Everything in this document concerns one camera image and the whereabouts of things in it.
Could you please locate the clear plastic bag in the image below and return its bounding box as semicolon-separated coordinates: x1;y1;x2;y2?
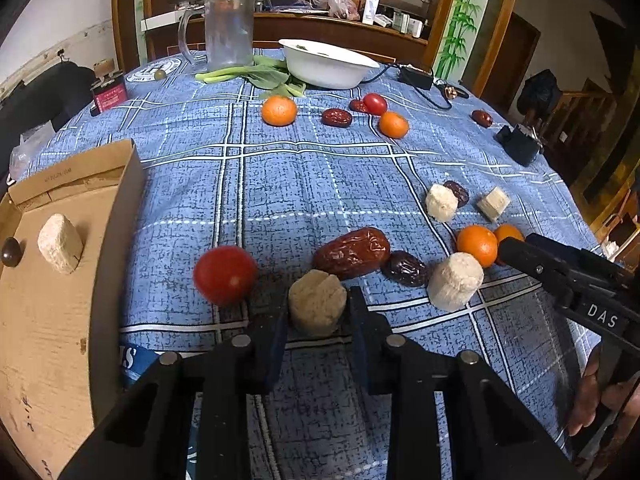
10;120;56;181

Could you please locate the dark wrinkled date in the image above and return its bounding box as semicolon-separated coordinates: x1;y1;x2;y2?
382;250;431;288
443;180;471;207

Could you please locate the black hanging bag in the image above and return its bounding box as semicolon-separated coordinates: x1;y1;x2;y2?
516;69;563;116

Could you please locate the wooden cabinet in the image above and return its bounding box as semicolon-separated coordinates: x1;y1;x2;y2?
111;0;523;76

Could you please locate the clear plastic mug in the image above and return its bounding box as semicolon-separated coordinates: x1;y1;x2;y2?
177;0;257;72

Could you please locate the black power adapter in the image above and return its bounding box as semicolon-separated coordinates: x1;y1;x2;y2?
397;66;433;90

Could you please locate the red tin box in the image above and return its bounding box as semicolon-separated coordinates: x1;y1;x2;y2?
90;60;128;113

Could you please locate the white bowl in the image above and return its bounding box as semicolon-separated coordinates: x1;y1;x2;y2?
278;38;382;88

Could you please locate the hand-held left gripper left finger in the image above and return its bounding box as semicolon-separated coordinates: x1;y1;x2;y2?
57;285;291;480

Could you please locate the black clip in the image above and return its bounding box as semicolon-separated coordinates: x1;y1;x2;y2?
496;124;543;167

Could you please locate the large red tomato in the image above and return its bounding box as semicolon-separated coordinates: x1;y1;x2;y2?
193;246;259;307

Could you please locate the peeled sugarcane piece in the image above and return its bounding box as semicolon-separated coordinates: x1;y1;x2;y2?
425;183;460;222
427;252;485;311
288;269;348;337
37;213;84;275

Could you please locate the wooden railing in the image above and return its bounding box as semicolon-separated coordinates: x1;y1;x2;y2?
542;87;621;181

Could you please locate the black leather sofa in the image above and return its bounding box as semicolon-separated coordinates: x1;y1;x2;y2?
0;62;96;176

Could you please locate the blue plaid tablecloth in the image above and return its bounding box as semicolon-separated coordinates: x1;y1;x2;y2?
10;47;608;480

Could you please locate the striated sugarcane piece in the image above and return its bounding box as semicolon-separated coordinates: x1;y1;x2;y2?
476;186;512;222

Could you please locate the large red date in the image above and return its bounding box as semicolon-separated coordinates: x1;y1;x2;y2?
313;226;392;281

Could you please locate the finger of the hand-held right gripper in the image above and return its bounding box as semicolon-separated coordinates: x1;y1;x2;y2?
498;236;583;311
523;233;627;286

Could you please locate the orange tangerine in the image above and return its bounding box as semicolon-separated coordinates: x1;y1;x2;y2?
378;111;410;139
456;225;500;268
261;95;298;127
494;223;525;266

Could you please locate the green leafy vegetable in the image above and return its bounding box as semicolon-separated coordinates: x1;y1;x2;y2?
195;55;307;98

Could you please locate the person's right hand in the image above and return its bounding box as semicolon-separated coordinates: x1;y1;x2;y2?
567;342;640;438

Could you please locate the small white box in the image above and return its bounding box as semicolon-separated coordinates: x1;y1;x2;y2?
391;10;425;38

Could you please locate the small red tomato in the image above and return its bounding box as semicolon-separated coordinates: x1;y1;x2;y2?
362;92;389;116

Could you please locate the dark brown round fruit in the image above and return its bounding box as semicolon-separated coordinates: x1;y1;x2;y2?
0;236;23;267

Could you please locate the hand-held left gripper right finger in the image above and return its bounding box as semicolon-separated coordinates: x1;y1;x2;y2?
348;286;581;480

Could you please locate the green bamboo decal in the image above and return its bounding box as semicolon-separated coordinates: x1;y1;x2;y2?
435;0;483;81

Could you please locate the brown cardboard box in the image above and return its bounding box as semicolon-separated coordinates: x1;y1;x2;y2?
0;139;147;480

